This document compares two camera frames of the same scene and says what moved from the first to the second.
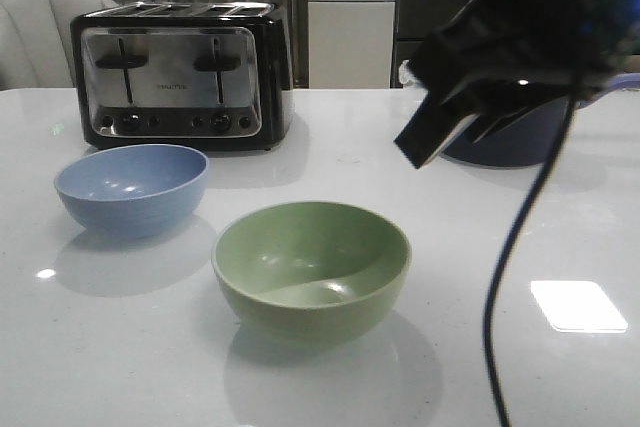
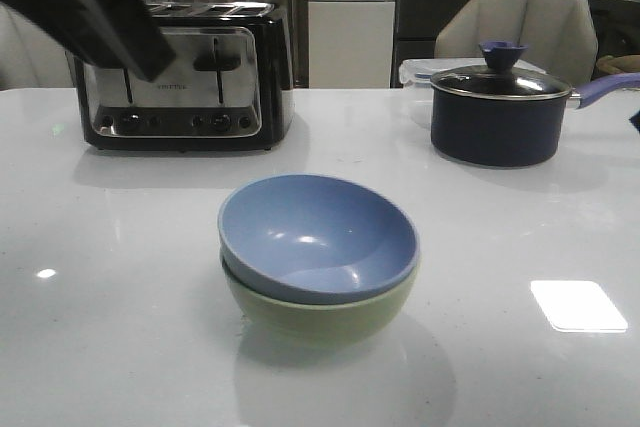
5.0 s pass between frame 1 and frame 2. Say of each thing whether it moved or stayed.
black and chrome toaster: stayed
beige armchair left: stayed
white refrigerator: stayed
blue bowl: moved
